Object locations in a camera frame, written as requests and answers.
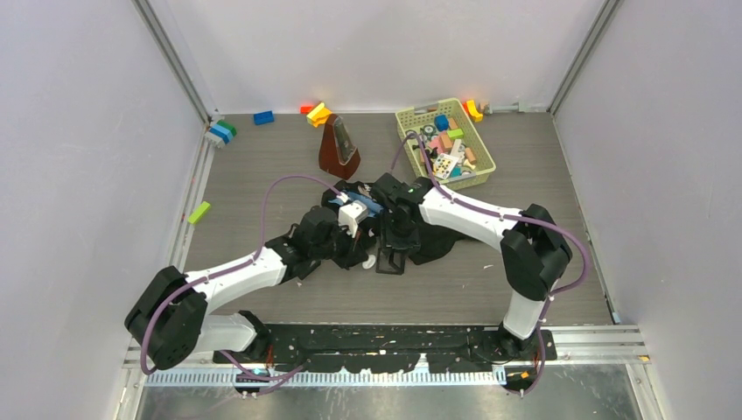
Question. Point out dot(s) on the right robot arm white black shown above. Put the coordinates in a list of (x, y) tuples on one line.
[(534, 255)]

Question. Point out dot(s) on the white patterned toy block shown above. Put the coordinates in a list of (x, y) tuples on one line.
[(444, 165)]

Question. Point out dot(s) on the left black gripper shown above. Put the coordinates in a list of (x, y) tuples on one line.
[(354, 253)]

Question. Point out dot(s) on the green block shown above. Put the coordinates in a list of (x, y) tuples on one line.
[(198, 213)]

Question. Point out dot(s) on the blue green white blocks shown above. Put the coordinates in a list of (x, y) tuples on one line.
[(220, 133)]

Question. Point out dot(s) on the black square jewellery box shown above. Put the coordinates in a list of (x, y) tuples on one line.
[(390, 261)]

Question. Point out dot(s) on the blue brick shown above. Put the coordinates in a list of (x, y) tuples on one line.
[(263, 118)]

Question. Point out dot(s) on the blue cube in basket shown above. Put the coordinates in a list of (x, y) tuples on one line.
[(441, 123)]

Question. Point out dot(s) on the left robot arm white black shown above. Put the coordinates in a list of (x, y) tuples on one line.
[(175, 315)]

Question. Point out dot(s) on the black printed t-shirt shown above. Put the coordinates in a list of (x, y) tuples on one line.
[(436, 241)]

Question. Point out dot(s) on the brown metronome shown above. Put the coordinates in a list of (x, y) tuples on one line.
[(338, 155)]

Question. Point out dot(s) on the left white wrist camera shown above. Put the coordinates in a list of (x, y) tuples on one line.
[(351, 213)]

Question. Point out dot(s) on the white round badge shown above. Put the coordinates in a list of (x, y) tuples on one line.
[(369, 263)]

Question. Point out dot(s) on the orange yellow blocks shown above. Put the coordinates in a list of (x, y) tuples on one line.
[(472, 110)]

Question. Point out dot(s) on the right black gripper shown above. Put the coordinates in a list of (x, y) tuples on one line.
[(389, 240)]

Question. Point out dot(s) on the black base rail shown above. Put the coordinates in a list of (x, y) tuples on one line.
[(387, 349)]

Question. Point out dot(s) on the yellow red blocks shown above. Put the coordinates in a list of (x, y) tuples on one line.
[(316, 115)]

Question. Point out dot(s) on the green plastic basket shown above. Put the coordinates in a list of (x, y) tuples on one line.
[(422, 141)]

